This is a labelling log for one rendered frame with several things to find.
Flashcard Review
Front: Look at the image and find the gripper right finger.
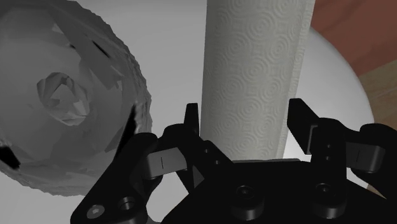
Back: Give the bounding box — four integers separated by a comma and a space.
286, 98, 397, 200

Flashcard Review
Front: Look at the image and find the white paper towel roll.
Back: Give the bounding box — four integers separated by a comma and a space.
200, 0, 316, 162

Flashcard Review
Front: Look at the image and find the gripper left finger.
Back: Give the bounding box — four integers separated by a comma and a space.
69, 102, 234, 224

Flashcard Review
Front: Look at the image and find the grey toilet paper roll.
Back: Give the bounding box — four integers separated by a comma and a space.
0, 0, 153, 197

